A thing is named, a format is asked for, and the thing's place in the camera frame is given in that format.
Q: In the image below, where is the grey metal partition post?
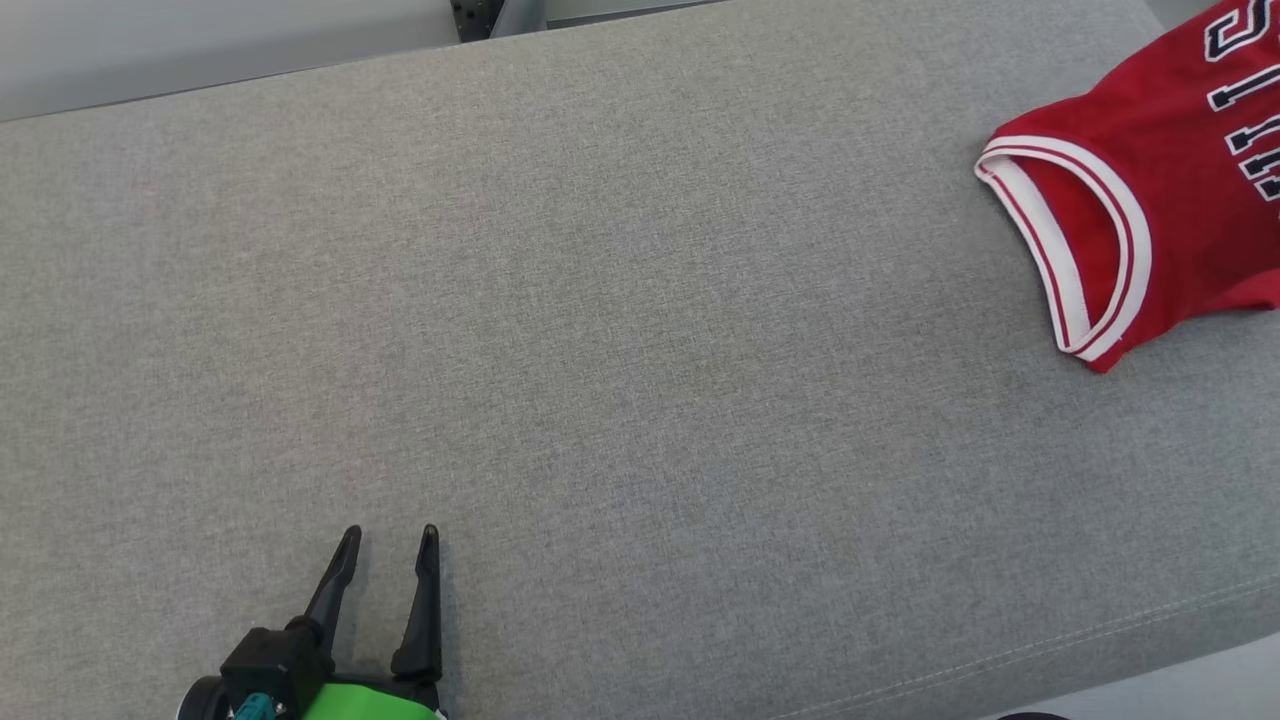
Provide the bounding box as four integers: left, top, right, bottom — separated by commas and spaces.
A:
449, 0, 548, 44

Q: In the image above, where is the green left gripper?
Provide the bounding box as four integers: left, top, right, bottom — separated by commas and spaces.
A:
298, 524, 449, 720

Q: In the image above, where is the red and white basketball jersey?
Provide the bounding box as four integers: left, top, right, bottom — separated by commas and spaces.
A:
974, 0, 1280, 374

